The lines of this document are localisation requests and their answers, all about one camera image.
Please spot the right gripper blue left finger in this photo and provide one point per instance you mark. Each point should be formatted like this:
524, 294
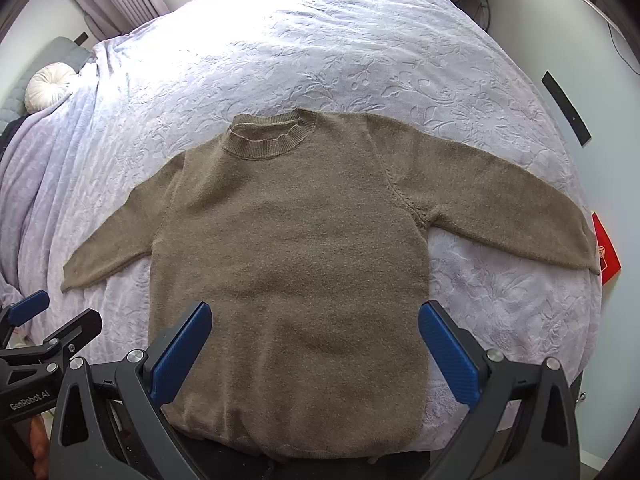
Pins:
173, 352

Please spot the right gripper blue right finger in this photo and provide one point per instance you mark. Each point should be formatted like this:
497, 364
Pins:
458, 355

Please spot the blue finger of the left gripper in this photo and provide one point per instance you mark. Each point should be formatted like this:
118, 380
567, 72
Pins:
71, 337
23, 311

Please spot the brown knit sweater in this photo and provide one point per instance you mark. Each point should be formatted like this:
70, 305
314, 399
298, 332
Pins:
306, 233

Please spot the left hand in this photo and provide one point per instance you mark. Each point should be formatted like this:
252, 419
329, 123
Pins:
39, 444

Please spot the red box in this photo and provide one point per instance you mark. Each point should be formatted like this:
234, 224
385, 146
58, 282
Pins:
610, 264

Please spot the round white pillow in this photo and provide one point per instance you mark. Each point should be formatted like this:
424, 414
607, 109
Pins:
49, 85

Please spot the black wall strip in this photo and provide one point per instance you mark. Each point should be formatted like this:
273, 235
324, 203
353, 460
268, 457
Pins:
566, 107

